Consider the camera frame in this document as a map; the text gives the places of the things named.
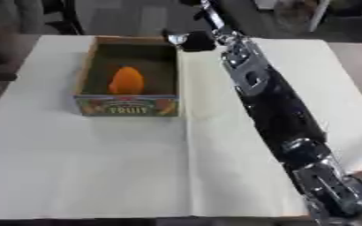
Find white table leg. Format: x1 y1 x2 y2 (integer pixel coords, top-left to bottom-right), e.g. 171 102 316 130
305 0 333 33

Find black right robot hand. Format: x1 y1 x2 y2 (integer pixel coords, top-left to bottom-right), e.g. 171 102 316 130
161 28 218 53

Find orange toy fruit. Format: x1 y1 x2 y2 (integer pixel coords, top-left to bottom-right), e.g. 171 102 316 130
107 65 146 95

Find black chair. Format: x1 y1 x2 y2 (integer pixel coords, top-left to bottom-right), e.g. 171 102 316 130
40 0 87 36

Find tan cardboard box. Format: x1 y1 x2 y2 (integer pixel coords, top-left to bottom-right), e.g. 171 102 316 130
72 35 183 117

